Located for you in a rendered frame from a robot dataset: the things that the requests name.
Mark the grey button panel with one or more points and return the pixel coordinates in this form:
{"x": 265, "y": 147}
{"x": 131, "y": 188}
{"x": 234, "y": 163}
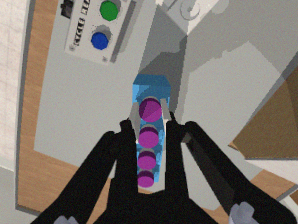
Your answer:
{"x": 94, "y": 28}

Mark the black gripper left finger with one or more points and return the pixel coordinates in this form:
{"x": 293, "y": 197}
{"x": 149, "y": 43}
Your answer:
{"x": 76, "y": 202}

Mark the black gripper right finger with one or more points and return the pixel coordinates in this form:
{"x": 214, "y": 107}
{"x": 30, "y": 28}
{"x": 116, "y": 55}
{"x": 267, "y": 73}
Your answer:
{"x": 243, "y": 202}

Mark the purple cylindrical cap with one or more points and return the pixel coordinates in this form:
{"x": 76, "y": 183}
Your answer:
{"x": 148, "y": 137}
{"x": 145, "y": 179}
{"x": 150, "y": 110}
{"x": 146, "y": 160}

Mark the grey flat mat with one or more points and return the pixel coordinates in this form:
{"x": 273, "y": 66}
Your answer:
{"x": 221, "y": 74}

